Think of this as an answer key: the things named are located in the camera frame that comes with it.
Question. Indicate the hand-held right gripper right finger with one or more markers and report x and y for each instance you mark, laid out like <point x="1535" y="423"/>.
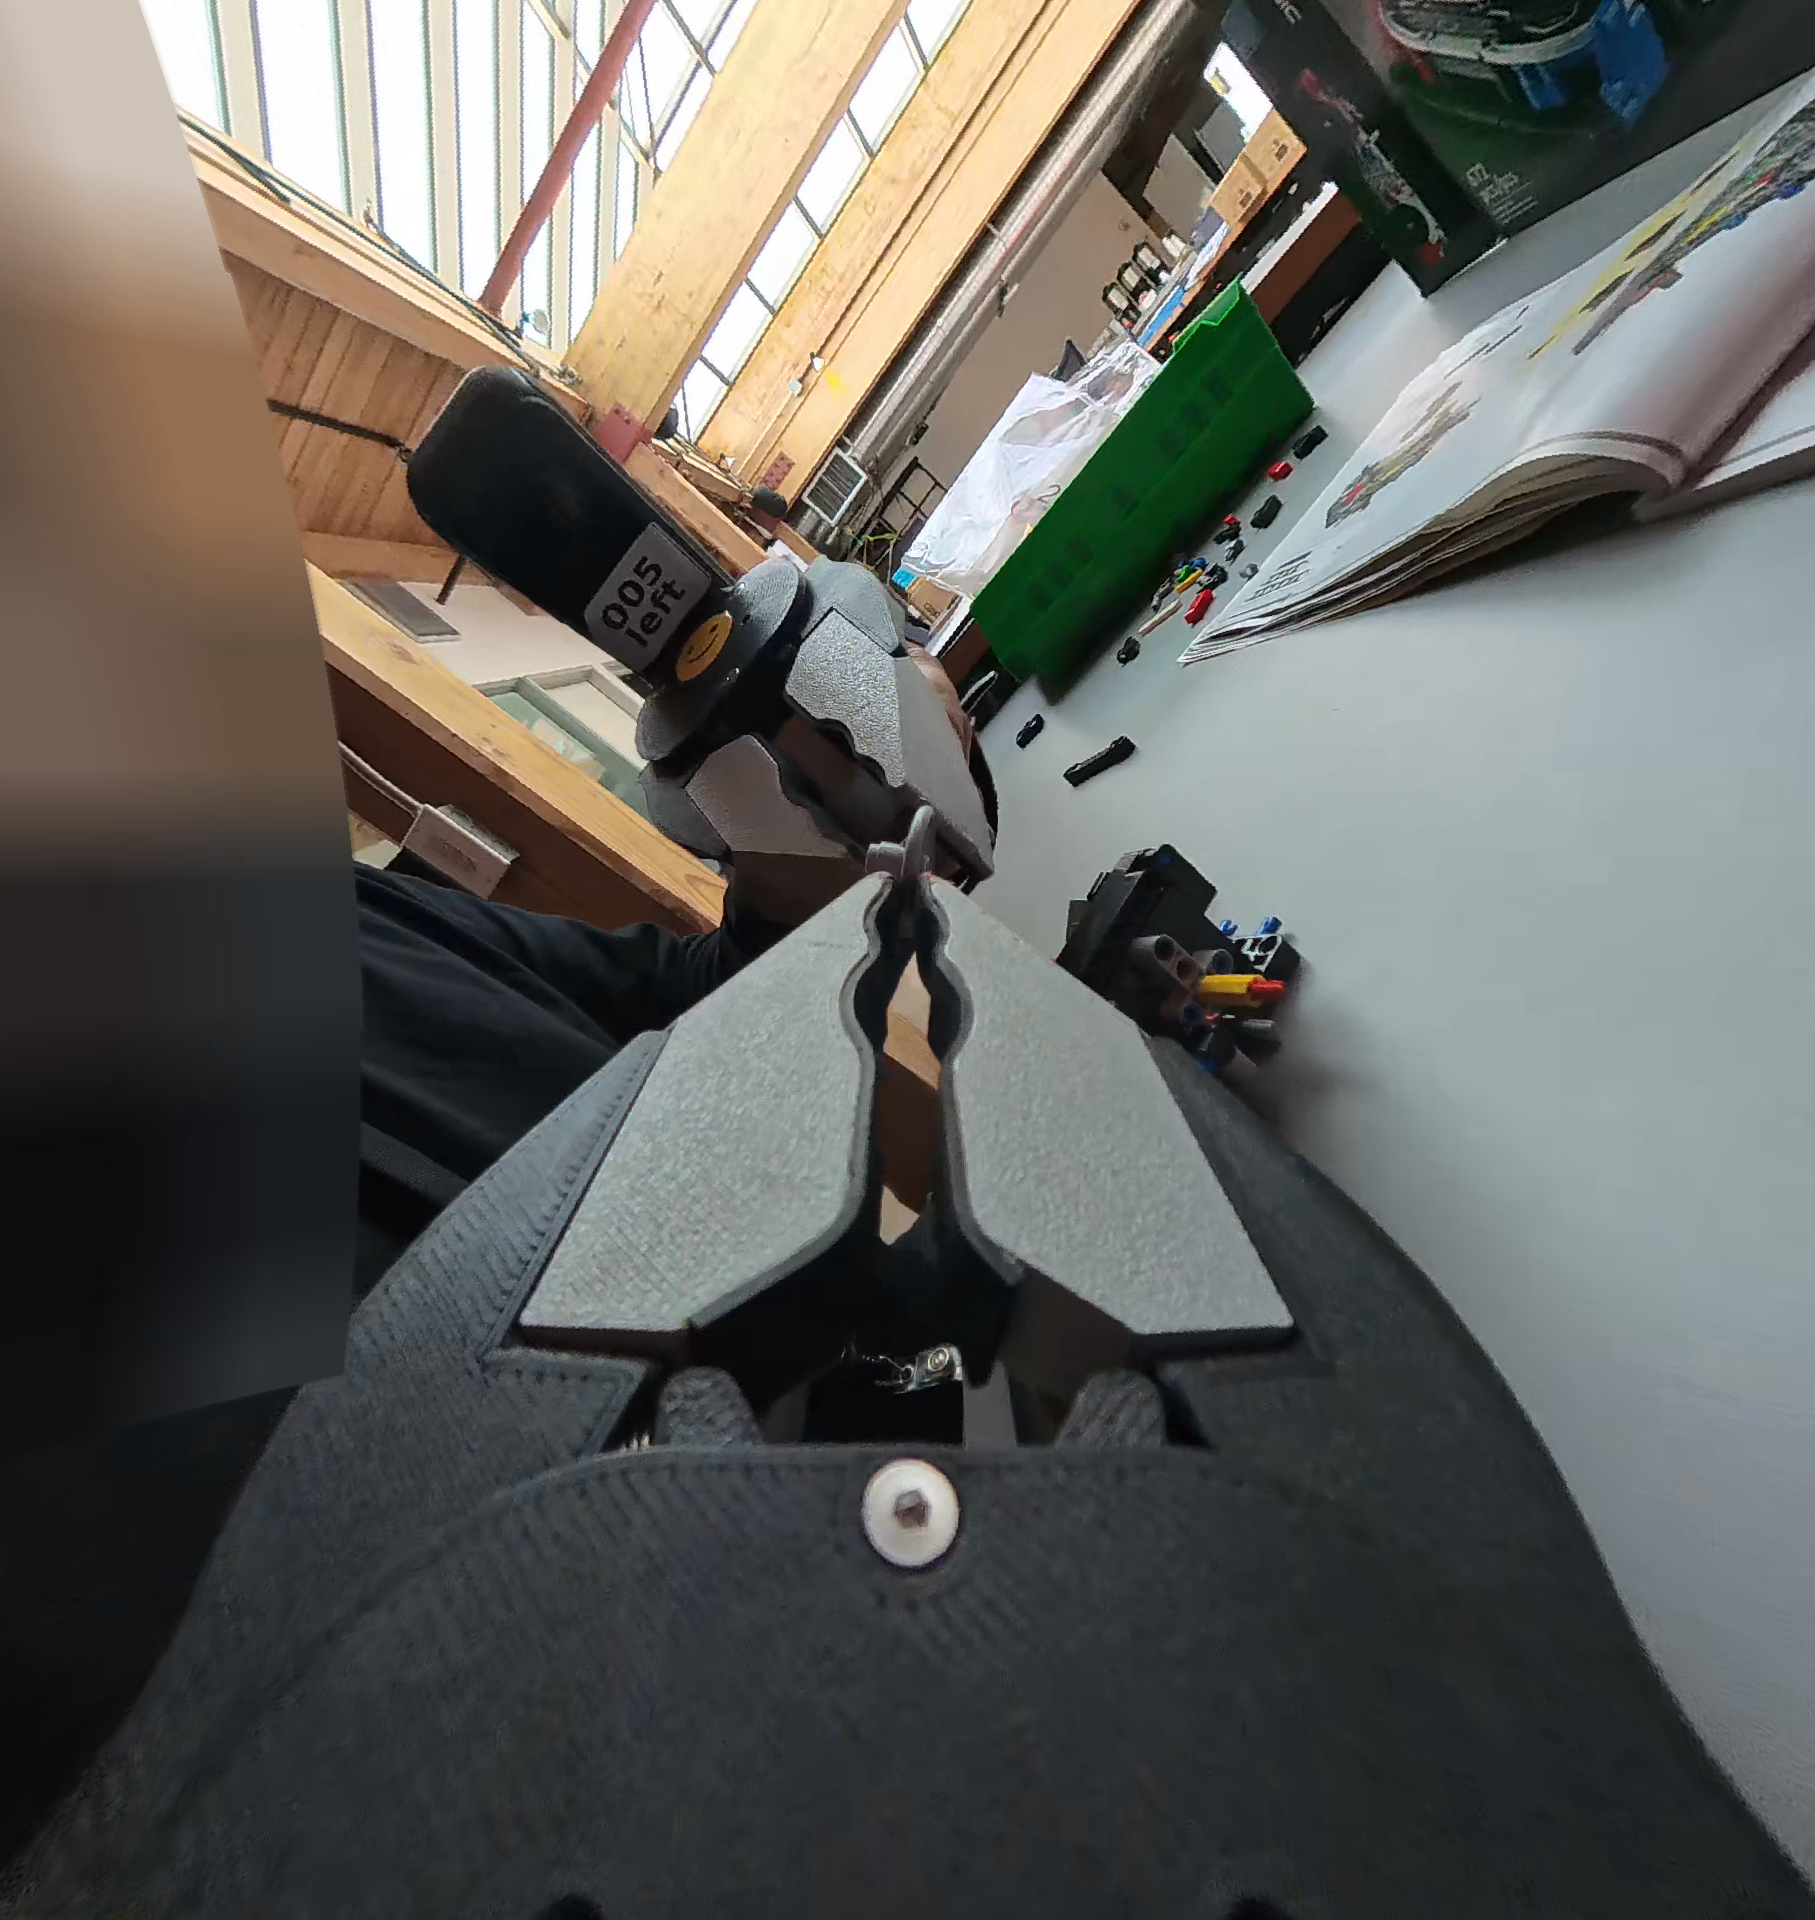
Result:
<point x="1118" y="1155"/>

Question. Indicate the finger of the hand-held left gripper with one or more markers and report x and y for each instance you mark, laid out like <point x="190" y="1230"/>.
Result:
<point x="742" y="804"/>
<point x="877" y="706"/>

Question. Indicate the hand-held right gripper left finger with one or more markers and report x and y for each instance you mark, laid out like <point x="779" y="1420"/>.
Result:
<point x="697" y="1170"/>

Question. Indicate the grey lego steering wheel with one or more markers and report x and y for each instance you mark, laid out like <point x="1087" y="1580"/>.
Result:
<point x="907" y="858"/>

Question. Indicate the black lego car model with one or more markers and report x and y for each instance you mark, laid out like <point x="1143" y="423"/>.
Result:
<point x="1146" y="914"/>

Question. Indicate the person's left forearm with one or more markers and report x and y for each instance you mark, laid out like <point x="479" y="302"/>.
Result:
<point x="503" y="1004"/>

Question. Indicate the scattered small lego pieces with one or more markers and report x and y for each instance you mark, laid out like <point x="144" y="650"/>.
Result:
<point x="1098" y="765"/>

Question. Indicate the lego instruction booklet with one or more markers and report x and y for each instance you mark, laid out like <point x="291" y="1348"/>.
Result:
<point x="1567" y="390"/>

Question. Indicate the dark lego set box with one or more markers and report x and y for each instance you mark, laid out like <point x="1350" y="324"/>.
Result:
<point x="1476" y="152"/>

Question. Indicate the person's left hand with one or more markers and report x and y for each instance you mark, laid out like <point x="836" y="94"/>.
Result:
<point x="949" y="706"/>

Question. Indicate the window air conditioner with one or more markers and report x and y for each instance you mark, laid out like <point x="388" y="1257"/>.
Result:
<point x="834" y="489"/>

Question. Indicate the white plastic bag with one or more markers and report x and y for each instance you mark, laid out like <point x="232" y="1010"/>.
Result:
<point x="1012" y="465"/>

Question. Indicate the green plastic bin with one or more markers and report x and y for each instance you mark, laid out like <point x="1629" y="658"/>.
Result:
<point x="1131" y="526"/>

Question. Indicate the grey wall box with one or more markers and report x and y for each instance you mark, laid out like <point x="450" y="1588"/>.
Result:
<point x="457" y="848"/>

